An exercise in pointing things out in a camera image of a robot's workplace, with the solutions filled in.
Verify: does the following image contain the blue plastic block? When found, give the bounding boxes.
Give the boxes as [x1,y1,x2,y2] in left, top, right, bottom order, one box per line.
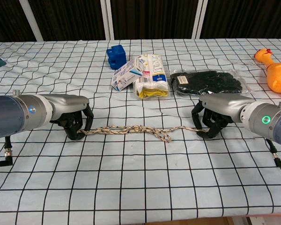
[106,45,128,70]

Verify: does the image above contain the orange rubber chicken toy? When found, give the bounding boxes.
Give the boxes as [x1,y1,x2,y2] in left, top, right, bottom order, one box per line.
[254,47,281,97]

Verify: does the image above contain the black gloves in plastic bag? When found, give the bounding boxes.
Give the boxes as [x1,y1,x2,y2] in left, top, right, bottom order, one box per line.
[170,68,252,97]

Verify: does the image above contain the white yellow packaged cloth bundle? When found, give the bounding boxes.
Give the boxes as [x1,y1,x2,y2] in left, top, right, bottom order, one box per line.
[132,53,169,101]

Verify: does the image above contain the white frame post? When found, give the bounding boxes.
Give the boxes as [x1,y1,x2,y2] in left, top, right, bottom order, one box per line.
[100,0,115,40]
[192,0,209,39]
[19,0,44,42]

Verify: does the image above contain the white black grid tablecloth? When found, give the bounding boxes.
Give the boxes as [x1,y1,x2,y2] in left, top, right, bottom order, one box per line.
[0,38,281,225]

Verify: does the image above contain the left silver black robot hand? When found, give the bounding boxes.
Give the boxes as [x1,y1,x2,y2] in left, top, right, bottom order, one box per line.
[42,94,94,141]

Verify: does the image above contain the white blue carton box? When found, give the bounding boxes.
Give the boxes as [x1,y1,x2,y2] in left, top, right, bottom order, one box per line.
[111,58,143,92]

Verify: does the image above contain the black cable with metal connector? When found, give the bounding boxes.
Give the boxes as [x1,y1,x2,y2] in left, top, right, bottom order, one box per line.
[0,135,14,167]
[266,138,281,167]

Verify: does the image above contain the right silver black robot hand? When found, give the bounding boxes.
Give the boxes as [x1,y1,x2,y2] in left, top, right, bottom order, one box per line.
[191,94,255,139]

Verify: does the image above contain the beige braided rope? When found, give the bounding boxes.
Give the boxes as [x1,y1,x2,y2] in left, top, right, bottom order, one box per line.
[76,126,210,143]

